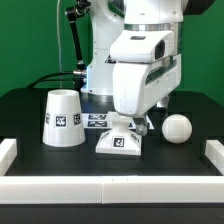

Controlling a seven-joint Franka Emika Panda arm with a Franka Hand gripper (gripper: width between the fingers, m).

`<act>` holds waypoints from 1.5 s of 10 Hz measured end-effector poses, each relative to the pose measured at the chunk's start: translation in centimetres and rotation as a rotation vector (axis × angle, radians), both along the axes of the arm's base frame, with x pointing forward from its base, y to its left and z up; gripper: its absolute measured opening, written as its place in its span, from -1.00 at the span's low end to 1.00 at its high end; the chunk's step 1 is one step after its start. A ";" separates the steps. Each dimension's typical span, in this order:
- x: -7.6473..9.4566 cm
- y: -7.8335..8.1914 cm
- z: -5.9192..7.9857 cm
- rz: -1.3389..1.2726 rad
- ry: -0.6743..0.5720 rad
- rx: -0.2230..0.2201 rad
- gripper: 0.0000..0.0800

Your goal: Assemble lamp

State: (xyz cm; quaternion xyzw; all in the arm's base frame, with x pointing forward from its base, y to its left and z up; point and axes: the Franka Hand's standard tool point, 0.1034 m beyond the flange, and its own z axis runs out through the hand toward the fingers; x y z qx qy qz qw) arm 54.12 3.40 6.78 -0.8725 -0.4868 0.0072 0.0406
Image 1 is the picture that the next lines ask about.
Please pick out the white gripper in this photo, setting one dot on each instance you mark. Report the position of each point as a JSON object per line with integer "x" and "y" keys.
{"x": 138, "y": 87}

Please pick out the white lamp base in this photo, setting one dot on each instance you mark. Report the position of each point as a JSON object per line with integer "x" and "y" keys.
{"x": 119, "y": 139}

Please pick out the white lamp bulb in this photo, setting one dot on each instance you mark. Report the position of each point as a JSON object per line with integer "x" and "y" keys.
{"x": 177, "y": 129}

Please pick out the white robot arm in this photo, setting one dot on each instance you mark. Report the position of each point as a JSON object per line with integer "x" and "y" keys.
{"x": 111, "y": 17}

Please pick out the white lamp shade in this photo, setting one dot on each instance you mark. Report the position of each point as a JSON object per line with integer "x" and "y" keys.
{"x": 63, "y": 126}

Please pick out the white marker sheet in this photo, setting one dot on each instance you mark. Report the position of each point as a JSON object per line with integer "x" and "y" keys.
{"x": 99, "y": 121}

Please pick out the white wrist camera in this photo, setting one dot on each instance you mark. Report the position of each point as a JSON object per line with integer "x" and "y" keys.
{"x": 142, "y": 46}

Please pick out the white left rail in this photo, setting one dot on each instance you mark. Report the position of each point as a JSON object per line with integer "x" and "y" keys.
{"x": 8, "y": 152}

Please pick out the white front rail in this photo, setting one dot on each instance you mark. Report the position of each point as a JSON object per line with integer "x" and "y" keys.
{"x": 111, "y": 190}

